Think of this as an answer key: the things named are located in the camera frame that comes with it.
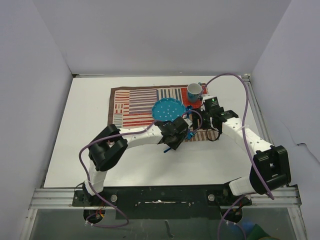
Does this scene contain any blue polka dot plate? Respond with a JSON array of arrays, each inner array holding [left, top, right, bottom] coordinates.
[[151, 97, 186, 122]]

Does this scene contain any white blue mug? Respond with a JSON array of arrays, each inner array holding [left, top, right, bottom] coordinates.
[[187, 83, 203, 103]]

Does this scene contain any striped patchwork placemat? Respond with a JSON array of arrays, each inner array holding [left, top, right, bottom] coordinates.
[[107, 83, 221, 142]]

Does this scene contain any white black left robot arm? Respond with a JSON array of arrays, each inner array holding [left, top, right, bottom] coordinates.
[[83, 116, 192, 206]]

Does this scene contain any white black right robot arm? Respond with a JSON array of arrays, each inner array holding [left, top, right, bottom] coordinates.
[[192, 109, 292, 205]]

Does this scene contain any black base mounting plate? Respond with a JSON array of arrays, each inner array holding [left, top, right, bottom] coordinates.
[[72, 184, 252, 220]]

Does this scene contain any green object bottom corner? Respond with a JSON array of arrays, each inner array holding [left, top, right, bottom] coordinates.
[[246, 224, 271, 240]]

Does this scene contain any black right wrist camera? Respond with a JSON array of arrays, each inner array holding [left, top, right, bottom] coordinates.
[[201, 94, 220, 112]]

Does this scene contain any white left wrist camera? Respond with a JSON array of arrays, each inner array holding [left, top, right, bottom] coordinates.
[[183, 118, 193, 129]]

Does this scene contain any aluminium right frame rail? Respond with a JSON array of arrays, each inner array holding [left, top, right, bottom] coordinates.
[[241, 73, 288, 187]]

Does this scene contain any aluminium frame rail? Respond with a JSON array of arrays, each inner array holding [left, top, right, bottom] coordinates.
[[241, 73, 288, 187], [29, 187, 302, 210]]

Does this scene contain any aluminium front frame rail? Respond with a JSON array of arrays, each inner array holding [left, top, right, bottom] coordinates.
[[29, 187, 302, 210]]

